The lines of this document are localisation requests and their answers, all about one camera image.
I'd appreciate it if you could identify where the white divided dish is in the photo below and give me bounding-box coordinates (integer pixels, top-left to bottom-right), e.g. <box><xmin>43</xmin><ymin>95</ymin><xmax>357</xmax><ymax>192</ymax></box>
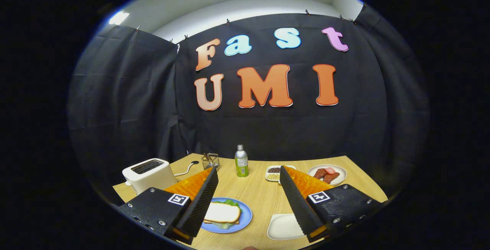
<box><xmin>265</xmin><ymin>165</ymin><xmax>297</xmax><ymax>182</ymax></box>

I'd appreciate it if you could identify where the toasted bread slice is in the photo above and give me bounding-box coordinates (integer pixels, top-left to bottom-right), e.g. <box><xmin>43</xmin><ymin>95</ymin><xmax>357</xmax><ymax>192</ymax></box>
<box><xmin>203</xmin><ymin>202</ymin><xmax>242</xmax><ymax>224</ymax></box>

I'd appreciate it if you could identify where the white round plate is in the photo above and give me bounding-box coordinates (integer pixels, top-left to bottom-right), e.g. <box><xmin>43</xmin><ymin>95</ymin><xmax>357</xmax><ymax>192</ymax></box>
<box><xmin>307</xmin><ymin>164</ymin><xmax>347</xmax><ymax>186</ymax></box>

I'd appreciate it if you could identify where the black backdrop cloth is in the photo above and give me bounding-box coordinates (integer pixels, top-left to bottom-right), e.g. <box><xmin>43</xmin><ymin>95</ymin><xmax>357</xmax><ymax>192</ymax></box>
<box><xmin>67</xmin><ymin>3</ymin><xmax>431</xmax><ymax>204</ymax></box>

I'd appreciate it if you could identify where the metal wire basket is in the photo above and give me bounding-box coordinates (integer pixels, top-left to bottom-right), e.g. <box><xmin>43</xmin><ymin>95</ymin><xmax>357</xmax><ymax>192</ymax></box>
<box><xmin>202</xmin><ymin>153</ymin><xmax>221</xmax><ymax>171</ymax></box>

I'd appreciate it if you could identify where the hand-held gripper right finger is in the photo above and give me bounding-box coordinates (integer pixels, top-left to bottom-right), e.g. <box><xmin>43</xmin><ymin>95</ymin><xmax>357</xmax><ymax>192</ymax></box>
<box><xmin>279</xmin><ymin>165</ymin><xmax>383</xmax><ymax>243</ymax></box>

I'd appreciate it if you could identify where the white rectangular plate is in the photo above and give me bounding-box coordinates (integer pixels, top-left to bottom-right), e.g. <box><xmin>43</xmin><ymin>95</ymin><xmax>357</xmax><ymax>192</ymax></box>
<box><xmin>267</xmin><ymin>214</ymin><xmax>307</xmax><ymax>241</ymax></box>

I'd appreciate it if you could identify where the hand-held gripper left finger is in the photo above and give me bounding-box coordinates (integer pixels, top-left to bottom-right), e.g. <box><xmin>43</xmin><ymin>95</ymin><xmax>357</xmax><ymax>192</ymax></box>
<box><xmin>118</xmin><ymin>167</ymin><xmax>219</xmax><ymax>246</ymax></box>

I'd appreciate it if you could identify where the small ceiling light panel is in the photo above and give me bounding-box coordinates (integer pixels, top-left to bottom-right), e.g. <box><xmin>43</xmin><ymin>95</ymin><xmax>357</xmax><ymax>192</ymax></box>
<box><xmin>108</xmin><ymin>11</ymin><xmax>130</xmax><ymax>25</ymax></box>

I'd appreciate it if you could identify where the white toaster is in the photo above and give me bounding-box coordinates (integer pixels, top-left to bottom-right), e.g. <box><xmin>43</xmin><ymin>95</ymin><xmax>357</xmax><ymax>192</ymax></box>
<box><xmin>122</xmin><ymin>158</ymin><xmax>178</xmax><ymax>195</ymax></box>

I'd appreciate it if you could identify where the white toaster power cable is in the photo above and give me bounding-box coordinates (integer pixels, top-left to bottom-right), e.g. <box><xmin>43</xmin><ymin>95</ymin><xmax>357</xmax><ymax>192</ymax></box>
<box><xmin>174</xmin><ymin>162</ymin><xmax>198</xmax><ymax>176</ymax></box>

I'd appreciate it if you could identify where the green drink bottle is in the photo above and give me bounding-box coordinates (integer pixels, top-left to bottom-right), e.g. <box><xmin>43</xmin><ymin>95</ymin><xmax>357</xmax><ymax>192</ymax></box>
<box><xmin>235</xmin><ymin>144</ymin><xmax>249</xmax><ymax>177</ymax></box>

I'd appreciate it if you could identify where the green lettuce leaf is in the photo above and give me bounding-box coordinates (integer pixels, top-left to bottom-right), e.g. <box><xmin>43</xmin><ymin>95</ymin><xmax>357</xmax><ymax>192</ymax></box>
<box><xmin>209</xmin><ymin>199</ymin><xmax>240</xmax><ymax>229</ymax></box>

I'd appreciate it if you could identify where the blue plate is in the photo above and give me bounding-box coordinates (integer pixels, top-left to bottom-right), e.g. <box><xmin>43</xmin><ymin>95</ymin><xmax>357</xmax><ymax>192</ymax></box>
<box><xmin>201</xmin><ymin>197</ymin><xmax>253</xmax><ymax>234</ymax></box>

